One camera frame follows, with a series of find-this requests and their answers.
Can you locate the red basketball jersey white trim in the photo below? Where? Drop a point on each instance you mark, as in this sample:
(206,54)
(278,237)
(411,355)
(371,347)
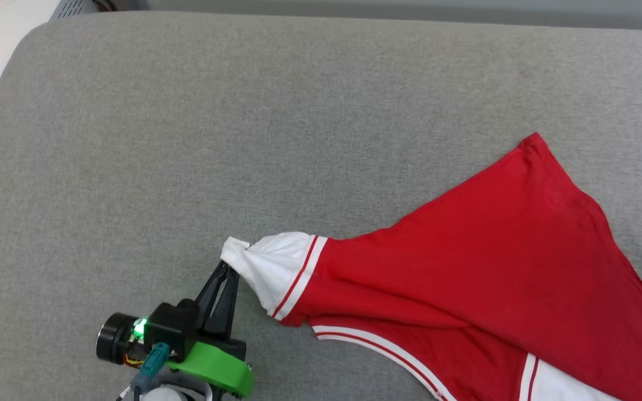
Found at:
(494,278)

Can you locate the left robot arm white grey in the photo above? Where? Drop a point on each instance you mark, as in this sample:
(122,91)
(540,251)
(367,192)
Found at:
(170,391)

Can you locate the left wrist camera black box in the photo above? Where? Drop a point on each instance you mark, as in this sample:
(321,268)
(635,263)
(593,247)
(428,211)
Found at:
(170,326)

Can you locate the white appliance box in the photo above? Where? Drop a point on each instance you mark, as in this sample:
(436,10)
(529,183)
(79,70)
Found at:
(3,44)

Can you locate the left gripper black cylindrical motor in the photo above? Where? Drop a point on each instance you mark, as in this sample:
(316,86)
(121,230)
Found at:
(116,338)

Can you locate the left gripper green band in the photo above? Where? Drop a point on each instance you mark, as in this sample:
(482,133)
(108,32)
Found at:
(215,365)

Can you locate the grey fabric sofa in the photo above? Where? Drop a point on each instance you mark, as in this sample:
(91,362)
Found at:
(243,139)

